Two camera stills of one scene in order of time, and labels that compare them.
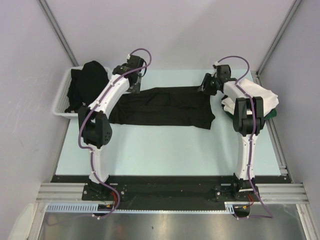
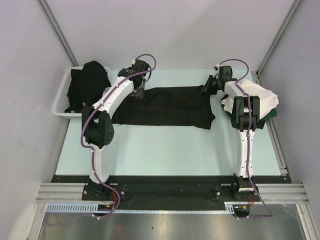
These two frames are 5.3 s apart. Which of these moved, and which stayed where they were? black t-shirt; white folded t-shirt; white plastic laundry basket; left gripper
Moved: left gripper
Stayed: white plastic laundry basket; black t-shirt; white folded t-shirt
